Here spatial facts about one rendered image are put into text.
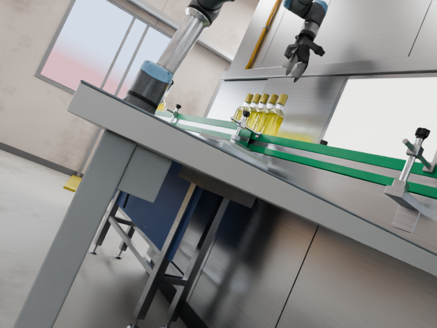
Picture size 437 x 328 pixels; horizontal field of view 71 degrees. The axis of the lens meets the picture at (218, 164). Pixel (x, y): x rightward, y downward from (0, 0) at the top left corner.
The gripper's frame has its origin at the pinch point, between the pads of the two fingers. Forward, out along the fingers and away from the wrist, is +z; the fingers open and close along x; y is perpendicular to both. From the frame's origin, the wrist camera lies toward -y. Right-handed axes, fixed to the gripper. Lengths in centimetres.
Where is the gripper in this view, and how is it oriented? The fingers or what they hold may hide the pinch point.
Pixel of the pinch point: (292, 76)
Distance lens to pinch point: 140.7
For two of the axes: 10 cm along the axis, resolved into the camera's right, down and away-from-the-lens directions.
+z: -4.1, 9.1, -0.5
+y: -5.7, -2.1, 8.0
